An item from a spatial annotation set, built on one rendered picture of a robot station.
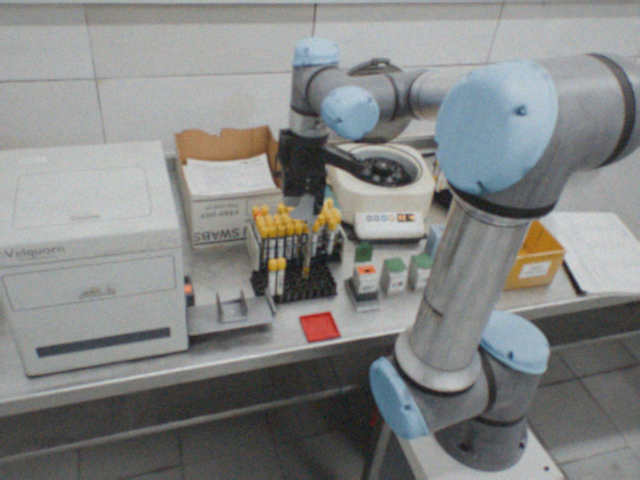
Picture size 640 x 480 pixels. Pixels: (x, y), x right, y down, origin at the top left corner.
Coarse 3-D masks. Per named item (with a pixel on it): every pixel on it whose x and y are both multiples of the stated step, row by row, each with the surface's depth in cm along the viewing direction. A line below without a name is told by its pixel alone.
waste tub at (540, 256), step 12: (540, 228) 139; (528, 240) 144; (540, 240) 139; (552, 240) 135; (528, 252) 144; (540, 252) 140; (552, 252) 130; (564, 252) 131; (516, 264) 129; (528, 264) 131; (540, 264) 132; (552, 264) 133; (516, 276) 132; (528, 276) 133; (540, 276) 135; (552, 276) 136; (504, 288) 134; (516, 288) 135
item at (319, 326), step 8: (320, 312) 123; (328, 312) 123; (304, 320) 121; (312, 320) 122; (320, 320) 122; (328, 320) 122; (304, 328) 119; (312, 328) 120; (320, 328) 120; (328, 328) 120; (336, 328) 120; (312, 336) 118; (320, 336) 118; (328, 336) 118; (336, 336) 118
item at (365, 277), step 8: (360, 264) 125; (368, 264) 125; (352, 272) 126; (360, 272) 123; (368, 272) 123; (376, 272) 123; (352, 280) 127; (360, 280) 122; (368, 280) 123; (376, 280) 123; (360, 288) 124; (368, 288) 124; (376, 288) 125
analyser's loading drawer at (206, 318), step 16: (208, 304) 117; (224, 304) 117; (240, 304) 118; (256, 304) 118; (272, 304) 116; (192, 320) 113; (208, 320) 114; (224, 320) 113; (240, 320) 114; (256, 320) 115; (272, 320) 116
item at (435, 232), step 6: (432, 228) 133; (438, 228) 133; (432, 234) 133; (438, 234) 132; (426, 240) 137; (432, 240) 134; (438, 240) 132; (426, 246) 137; (432, 246) 134; (438, 246) 133; (420, 252) 141; (426, 252) 137; (432, 252) 134; (432, 258) 135
